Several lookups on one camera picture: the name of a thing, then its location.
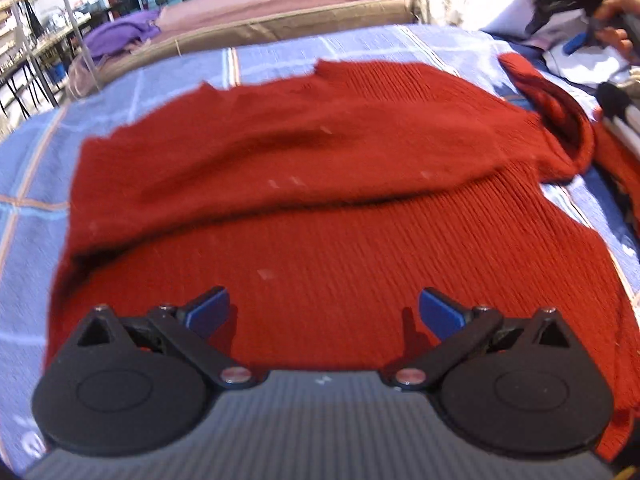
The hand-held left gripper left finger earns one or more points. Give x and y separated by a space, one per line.
210 310

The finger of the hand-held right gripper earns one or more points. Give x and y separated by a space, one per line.
576 43

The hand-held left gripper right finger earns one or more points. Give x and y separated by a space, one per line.
437 312

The red knitted sweater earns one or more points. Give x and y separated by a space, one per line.
325 240

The person's right hand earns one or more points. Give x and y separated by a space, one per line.
620 15

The black and white cloth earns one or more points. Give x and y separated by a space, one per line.
620 107

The blue plaid blanket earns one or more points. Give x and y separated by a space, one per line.
30 260

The bed with pink sheet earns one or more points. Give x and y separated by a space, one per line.
280 2

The purple cloth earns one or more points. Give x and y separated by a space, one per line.
120 32

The metal stand pole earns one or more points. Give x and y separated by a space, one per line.
75 15

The metal frame table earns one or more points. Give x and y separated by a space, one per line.
35 55

